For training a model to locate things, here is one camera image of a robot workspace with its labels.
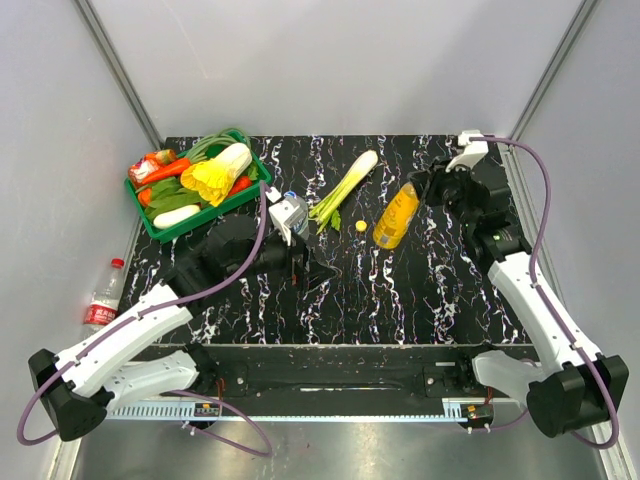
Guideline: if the water bottle red cap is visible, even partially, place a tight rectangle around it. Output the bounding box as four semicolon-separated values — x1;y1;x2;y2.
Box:
82;258;125;337

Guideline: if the black marble mat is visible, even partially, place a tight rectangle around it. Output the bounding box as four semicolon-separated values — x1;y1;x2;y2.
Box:
120;133;531;347

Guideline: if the green leafy vegetable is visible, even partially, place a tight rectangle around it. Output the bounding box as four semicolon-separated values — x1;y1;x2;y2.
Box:
144;177;205;220

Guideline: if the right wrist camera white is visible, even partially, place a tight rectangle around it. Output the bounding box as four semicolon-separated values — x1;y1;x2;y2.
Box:
445;130;489;173

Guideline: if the purple cable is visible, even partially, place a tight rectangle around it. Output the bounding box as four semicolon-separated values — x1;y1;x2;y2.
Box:
16;179;274;457
479;133;620;448

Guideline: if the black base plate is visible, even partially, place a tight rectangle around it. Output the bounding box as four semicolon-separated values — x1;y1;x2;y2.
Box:
158;343;516;401

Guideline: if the orange juice bottle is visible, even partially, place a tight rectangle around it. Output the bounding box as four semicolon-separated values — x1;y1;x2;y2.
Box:
373;182;420;250

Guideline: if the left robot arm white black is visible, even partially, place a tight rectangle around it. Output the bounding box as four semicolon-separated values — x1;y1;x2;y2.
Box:
25;215;337;441

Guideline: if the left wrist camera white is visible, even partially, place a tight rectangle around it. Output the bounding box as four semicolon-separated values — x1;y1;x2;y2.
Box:
266;187;295;246

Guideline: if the green plastic basket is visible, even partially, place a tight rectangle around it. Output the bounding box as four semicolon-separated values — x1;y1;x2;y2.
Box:
124;153;273;244

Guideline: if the long orange carrot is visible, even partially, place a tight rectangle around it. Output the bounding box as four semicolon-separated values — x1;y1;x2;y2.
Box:
140;158;191;186

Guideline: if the orange tomato piece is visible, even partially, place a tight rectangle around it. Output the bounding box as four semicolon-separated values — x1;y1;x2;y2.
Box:
137;188;152;208

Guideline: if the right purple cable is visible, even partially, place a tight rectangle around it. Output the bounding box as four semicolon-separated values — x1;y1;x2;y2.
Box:
479;133;620;448

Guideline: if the toy napa cabbage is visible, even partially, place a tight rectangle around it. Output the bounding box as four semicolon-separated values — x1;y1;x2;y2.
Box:
180;143;252;207

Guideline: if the red snack packet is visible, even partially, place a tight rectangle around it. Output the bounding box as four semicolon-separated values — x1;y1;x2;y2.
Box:
128;149;177;188

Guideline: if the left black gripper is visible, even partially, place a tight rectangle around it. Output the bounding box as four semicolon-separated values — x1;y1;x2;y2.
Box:
228;223;338;293

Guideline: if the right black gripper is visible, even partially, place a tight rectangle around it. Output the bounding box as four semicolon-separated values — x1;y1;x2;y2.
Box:
409;155;477;229

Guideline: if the clear bottle blue cap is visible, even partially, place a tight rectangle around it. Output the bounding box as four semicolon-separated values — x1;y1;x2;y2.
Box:
284;191;310;240

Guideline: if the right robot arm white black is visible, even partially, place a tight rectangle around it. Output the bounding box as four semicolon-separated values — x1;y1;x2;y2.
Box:
408;164;629;438

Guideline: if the white toy radish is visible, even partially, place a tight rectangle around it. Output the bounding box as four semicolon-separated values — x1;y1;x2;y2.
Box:
153;204;201;230

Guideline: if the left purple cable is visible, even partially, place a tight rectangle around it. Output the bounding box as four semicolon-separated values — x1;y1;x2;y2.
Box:
16;179;274;457

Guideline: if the toy green onion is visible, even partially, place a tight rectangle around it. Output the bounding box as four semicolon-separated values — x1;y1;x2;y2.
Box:
309;150;378;233

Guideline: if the green beans bundle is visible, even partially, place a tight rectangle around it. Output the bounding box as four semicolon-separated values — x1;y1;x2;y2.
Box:
180;128;251;164

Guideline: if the small orange carrot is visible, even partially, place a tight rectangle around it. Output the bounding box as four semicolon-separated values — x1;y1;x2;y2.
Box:
228;175;253;198

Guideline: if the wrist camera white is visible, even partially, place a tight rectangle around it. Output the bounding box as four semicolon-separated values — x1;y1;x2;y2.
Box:
266;187;295;246
445;130;489;173

